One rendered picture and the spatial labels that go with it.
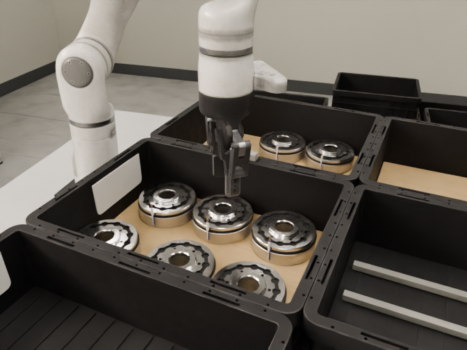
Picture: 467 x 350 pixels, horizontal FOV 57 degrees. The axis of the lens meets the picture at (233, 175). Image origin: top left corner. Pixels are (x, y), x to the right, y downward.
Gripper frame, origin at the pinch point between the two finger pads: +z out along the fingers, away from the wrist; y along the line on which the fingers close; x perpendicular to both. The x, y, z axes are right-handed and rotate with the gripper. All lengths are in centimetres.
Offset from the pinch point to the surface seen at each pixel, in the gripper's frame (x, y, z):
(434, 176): 47.0, -4.6, 11.4
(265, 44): 132, -285, 57
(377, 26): 202, -233, 37
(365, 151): 27.3, -3.0, 1.5
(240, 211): 3.2, -2.1, 8.6
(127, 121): -6, -85, 25
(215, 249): -2.7, 2.4, 11.7
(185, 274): -10.7, 16.7, 1.7
